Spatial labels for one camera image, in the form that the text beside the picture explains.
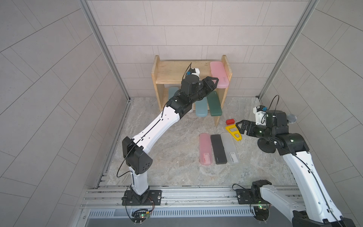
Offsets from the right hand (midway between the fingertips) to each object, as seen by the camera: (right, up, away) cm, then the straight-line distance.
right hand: (241, 124), depth 70 cm
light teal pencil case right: (-19, +8, +14) cm, 25 cm away
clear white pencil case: (-1, -17, +17) cm, 24 cm away
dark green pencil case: (-11, +10, +14) cm, 21 cm away
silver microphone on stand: (+22, +3, -5) cm, 23 cm away
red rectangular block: (+3, -1, +30) cm, 30 cm away
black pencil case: (-7, -18, +18) cm, 27 cm away
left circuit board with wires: (-50, -42, -6) cm, 65 cm away
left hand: (-12, +22, -4) cm, 25 cm away
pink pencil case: (-16, -18, +19) cm, 31 cm away
